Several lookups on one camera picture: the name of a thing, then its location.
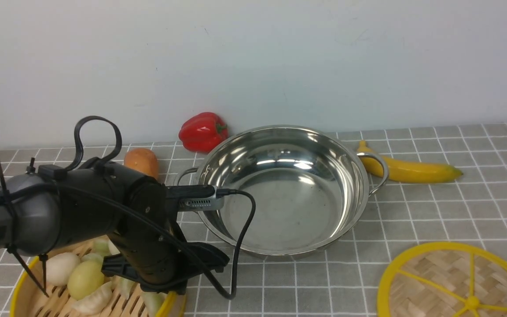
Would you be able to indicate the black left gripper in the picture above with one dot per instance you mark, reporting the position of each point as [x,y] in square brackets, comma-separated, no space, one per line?
[153,249]

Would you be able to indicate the bamboo steamer basket yellow rim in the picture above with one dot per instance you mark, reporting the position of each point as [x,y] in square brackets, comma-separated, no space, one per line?
[29,301]

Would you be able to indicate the woven bamboo steamer lid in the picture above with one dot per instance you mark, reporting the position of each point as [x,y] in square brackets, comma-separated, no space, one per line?
[444,279]

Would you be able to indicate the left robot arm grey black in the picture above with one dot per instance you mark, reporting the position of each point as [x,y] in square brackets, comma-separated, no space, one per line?
[56,208]

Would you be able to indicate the stainless steel pot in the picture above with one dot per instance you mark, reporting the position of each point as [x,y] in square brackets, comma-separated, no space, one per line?
[308,187]

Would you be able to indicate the pale green dumpling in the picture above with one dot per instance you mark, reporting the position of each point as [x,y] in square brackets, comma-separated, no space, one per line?
[153,302]

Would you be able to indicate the yellow-green round bun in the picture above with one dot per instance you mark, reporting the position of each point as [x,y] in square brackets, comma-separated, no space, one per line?
[85,279]

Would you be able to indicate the white dumpling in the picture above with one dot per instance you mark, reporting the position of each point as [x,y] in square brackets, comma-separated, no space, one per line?
[95,302]

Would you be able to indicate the brown potato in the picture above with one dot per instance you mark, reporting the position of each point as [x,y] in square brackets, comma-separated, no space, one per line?
[142,160]

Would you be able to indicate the white bun left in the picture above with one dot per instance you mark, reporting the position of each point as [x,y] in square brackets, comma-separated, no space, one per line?
[60,267]

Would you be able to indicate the red bell pepper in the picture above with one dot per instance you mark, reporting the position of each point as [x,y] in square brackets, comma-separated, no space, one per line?
[203,132]

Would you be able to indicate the yellow banana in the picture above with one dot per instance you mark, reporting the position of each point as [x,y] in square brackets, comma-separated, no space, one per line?
[409,171]

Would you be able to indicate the grey checked tablecloth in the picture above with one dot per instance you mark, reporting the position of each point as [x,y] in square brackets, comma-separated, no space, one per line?
[343,279]

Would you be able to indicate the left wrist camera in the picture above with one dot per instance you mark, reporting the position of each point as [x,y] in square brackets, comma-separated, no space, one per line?
[196,199]

